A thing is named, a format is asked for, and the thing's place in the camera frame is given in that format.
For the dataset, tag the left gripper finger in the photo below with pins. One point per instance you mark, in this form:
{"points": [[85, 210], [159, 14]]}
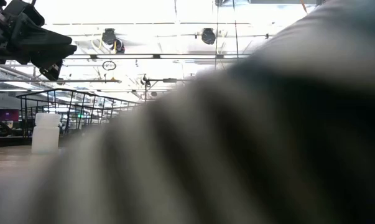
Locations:
{"points": [[52, 57], [44, 35]]}

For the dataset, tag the white plastic medicine bottle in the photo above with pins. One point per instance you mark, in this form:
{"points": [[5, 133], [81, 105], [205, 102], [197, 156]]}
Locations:
{"points": [[45, 137]]}

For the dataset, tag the grey patterned cloth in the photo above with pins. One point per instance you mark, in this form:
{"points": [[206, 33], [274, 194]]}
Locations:
{"points": [[237, 155]]}

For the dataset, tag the grey ceiling pipe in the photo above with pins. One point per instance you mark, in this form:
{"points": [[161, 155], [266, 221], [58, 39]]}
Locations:
{"points": [[81, 81]]}

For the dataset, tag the dark hanging reel with yellow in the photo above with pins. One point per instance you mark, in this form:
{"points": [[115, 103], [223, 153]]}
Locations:
{"points": [[118, 46]]}

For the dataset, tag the purple lit monitor screen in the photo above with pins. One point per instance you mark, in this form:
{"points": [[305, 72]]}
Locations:
{"points": [[7, 114]]}

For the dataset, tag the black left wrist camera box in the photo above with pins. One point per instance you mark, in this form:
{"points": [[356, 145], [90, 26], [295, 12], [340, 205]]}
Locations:
{"points": [[25, 11]]}

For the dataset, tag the long ceiling light rail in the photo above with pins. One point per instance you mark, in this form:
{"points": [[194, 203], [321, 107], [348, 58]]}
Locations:
{"points": [[156, 56]]}

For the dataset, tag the black overhead rail with post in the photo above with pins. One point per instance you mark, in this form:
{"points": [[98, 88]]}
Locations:
{"points": [[170, 80]]}

